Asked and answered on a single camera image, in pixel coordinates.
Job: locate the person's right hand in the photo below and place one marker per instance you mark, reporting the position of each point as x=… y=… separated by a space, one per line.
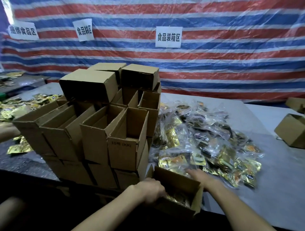
x=202 y=179

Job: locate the person's left hand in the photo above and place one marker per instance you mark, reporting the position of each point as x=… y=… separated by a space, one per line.
x=149 y=190

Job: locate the person's left fingers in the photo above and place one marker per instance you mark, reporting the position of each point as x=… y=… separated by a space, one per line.
x=162 y=191

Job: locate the person's right fingers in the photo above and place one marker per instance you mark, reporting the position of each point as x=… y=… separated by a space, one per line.
x=193 y=173

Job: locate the cardboard box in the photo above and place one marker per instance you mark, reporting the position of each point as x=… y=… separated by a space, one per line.
x=177 y=188
x=296 y=104
x=292 y=129

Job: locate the person's right forearm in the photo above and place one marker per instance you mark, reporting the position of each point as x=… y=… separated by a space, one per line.
x=240 y=209

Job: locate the person's left forearm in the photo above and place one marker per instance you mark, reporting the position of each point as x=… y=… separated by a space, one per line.
x=112 y=210

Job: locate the gold packets inside box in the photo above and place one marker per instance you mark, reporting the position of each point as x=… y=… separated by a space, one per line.
x=177 y=199

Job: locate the pile of bagged snack packets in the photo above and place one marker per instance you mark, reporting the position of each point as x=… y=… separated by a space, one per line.
x=205 y=142

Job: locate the stack of empty cardboard boxes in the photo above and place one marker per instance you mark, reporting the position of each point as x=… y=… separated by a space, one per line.
x=95 y=128

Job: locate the closed cardboard box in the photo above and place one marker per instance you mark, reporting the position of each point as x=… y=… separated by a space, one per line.
x=292 y=129
x=296 y=104

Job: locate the striped red blue tarpaulin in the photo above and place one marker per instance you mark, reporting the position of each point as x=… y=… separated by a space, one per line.
x=190 y=59

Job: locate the white paper sign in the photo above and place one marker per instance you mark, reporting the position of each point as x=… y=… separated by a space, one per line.
x=168 y=37
x=83 y=29
x=23 y=31

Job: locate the small cluster of gold packets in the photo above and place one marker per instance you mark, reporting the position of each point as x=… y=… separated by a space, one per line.
x=21 y=146

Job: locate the heap of loose gold packets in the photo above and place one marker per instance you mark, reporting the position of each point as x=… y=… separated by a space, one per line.
x=21 y=104

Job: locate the distant gold packet heap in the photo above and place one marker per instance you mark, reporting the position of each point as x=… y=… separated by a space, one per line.
x=10 y=77

